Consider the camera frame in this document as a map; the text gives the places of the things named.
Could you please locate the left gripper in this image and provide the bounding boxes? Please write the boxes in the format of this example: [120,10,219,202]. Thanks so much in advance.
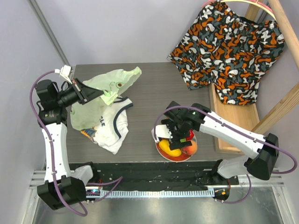
[56,78,103,107]

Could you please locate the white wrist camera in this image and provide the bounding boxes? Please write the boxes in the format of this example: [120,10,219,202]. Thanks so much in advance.
[151,125,173,143]
[54,65,73,83]

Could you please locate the red fake pepper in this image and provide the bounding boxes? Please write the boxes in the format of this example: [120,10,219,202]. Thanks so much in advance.
[186,130,194,141]

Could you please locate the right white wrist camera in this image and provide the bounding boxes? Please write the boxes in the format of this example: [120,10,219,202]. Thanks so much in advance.
[151,125,173,143]

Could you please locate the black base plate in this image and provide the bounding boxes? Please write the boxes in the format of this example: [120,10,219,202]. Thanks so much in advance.
[69,160,241,191]

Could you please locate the fake yellow lemon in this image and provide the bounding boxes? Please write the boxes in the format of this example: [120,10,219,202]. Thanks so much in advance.
[159,139,182,157]

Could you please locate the red and teal plate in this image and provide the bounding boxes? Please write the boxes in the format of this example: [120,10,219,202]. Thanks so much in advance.
[156,139,198,162]

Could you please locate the perforated metal rail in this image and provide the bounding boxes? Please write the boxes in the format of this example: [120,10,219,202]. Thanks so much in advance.
[106,189,214,198]

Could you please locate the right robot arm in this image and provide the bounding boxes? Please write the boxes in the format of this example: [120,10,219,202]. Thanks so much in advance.
[151,101,279,184]

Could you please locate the wooden tray frame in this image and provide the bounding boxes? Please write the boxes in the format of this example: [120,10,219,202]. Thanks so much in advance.
[221,0,299,142]

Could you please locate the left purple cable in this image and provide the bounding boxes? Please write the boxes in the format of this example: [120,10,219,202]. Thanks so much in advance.
[29,70,123,216]

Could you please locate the white printed t-shirt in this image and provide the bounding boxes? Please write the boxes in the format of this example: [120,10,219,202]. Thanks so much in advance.
[80,96,133,154]

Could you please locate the camouflage patterned shorts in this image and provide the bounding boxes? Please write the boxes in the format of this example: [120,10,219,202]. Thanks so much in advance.
[168,1,285,105]

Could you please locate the light green plastic bag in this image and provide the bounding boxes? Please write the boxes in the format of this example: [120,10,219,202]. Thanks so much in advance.
[70,67,142,131]

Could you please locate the fake peach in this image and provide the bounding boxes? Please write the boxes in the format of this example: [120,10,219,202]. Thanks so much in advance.
[181,140,198,156]

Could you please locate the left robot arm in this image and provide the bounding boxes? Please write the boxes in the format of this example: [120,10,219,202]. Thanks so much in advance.
[34,78,103,210]

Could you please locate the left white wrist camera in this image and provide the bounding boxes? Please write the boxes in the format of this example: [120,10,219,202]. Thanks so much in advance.
[54,65,73,83]

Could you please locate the wooden hoop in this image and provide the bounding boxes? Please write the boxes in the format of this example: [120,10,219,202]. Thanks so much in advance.
[201,0,274,14]

